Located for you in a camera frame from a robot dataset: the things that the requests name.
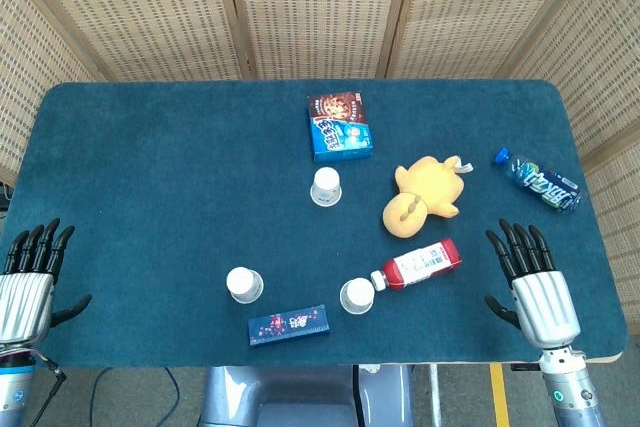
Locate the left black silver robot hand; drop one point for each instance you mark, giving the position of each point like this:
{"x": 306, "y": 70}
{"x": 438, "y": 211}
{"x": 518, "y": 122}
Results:
{"x": 25, "y": 297}

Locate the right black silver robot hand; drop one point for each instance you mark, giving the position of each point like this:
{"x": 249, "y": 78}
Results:
{"x": 545, "y": 302}

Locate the white paper cup green flower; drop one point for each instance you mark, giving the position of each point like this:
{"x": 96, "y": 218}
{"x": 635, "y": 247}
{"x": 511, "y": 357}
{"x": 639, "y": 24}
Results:
{"x": 357, "y": 295}

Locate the white paper cup blue flower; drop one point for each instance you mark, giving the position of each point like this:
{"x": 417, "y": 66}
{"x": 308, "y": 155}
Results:
{"x": 244, "y": 284}

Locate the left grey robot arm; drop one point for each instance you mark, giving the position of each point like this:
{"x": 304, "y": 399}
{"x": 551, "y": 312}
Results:
{"x": 12, "y": 387}

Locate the yellow floor tape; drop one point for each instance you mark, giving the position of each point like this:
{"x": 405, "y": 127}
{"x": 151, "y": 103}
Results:
{"x": 499, "y": 397}

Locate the blue cap drink bottle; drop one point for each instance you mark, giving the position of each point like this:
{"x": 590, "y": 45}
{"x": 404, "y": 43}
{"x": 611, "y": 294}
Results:
{"x": 542, "y": 182}

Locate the red white juice bottle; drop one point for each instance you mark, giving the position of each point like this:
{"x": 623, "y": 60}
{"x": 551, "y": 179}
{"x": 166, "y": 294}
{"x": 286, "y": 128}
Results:
{"x": 422, "y": 264}

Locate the white table leg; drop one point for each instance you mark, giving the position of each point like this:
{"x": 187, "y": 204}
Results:
{"x": 435, "y": 397}

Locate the yellow plush toy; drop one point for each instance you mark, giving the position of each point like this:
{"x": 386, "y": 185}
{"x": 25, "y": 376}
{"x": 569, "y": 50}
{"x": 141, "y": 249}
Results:
{"x": 430, "y": 187}

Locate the teal table cloth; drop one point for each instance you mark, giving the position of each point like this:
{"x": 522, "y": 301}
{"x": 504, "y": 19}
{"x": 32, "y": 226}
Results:
{"x": 175, "y": 172}

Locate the woven bamboo screen panel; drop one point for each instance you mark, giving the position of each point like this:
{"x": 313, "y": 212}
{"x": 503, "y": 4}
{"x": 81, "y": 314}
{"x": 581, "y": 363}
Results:
{"x": 320, "y": 12}
{"x": 30, "y": 72}
{"x": 610, "y": 87}
{"x": 475, "y": 12}
{"x": 150, "y": 12}

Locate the dark blue long box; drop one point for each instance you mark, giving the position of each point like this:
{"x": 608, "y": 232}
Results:
{"x": 290, "y": 325}

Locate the grey robot torso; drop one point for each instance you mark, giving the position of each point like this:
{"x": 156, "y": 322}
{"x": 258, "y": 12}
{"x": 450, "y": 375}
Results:
{"x": 300, "y": 397}

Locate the blue brown cookie box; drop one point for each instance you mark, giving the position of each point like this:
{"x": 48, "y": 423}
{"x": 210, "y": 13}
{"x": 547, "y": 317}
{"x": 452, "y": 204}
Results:
{"x": 340, "y": 134}

